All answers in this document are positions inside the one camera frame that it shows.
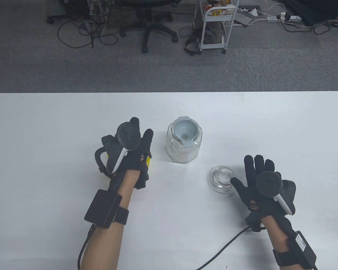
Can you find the person's right hand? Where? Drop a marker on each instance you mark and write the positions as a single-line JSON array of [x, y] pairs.
[[252, 194]]

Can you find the person's left hand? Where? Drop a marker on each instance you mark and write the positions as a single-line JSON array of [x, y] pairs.
[[133, 160]]

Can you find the yellow plastic box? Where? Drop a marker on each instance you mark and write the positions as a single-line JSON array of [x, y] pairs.
[[148, 161]]

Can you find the clear glass jar lid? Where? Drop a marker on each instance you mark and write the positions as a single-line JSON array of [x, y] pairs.
[[218, 180]]

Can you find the clear glass jar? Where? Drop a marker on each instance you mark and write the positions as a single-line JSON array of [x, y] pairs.
[[170, 140]]

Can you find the white rice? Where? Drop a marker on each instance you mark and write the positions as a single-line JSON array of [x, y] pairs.
[[183, 156]]

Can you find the pale grey funnel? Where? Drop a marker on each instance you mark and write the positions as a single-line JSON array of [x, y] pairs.
[[183, 128]]

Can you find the person's left forearm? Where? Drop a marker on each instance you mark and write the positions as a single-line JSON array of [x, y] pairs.
[[104, 247]]

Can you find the black white right hand controller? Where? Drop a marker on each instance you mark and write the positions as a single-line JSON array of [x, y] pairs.
[[267, 182]]

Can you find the black white hand controller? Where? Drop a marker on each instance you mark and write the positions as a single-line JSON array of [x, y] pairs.
[[128, 135], [267, 182]]

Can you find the black white left hand controller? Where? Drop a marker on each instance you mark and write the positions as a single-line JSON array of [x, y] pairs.
[[128, 135]]

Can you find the black left wrist sensor box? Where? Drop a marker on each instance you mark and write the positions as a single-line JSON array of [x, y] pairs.
[[102, 208]]

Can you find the black wrist sensor box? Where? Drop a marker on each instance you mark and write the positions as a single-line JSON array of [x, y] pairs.
[[102, 208], [305, 250]]

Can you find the black right wrist sensor box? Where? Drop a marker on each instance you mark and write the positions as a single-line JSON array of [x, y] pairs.
[[305, 250]]

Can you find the black office chair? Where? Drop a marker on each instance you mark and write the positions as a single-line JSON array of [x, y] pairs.
[[150, 28]]

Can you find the black bag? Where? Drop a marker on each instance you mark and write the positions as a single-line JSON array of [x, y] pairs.
[[193, 39]]

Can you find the white wheeled cart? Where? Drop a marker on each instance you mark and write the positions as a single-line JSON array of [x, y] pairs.
[[211, 45]]

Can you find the dark chair base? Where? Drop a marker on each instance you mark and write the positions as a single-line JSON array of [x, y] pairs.
[[73, 8]]

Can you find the small white power strip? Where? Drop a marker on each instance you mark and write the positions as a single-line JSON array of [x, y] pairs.
[[271, 18]]

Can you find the black equipment pile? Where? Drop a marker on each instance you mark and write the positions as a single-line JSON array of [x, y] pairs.
[[321, 11]]

